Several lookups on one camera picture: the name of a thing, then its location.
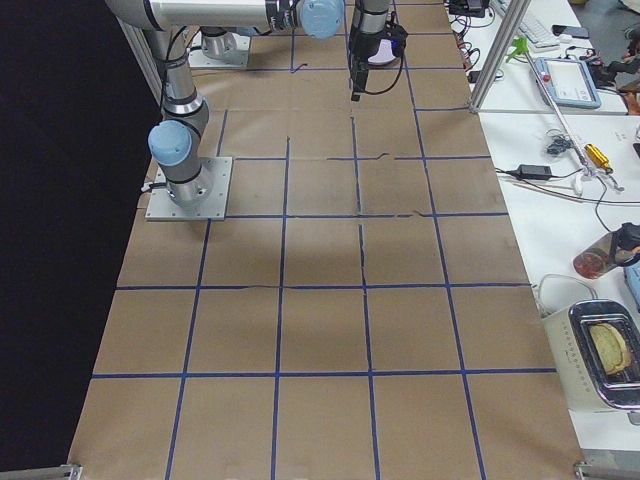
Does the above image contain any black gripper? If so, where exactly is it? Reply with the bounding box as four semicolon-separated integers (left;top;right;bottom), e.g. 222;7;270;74
349;30;380;95

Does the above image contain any green headed grabber stick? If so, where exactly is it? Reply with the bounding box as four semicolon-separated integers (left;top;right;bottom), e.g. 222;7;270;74
506;37;625;193

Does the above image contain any white keyboard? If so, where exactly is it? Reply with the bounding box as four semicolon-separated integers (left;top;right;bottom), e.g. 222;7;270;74
489;0;560;51

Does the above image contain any black power adapter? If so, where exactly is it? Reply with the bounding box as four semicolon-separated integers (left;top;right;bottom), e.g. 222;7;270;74
516;164;553;181

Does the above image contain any blue teach pendant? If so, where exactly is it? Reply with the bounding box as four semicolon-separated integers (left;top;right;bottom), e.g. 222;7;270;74
534;58;601;109

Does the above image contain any black smartphone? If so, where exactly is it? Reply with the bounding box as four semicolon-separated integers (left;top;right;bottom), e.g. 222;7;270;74
551;24;590;39

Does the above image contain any cream toaster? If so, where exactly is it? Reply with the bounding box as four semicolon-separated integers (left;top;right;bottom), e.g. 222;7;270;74
542;299;639;414

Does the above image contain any toast slice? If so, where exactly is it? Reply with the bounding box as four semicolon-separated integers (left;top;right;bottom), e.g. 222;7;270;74
589;323;632;375

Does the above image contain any aluminium frame post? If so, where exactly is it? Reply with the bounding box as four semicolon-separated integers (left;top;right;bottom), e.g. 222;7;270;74
469;0;530;113

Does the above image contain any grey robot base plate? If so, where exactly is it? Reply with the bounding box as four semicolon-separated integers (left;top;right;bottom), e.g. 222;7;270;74
145;157;233;221

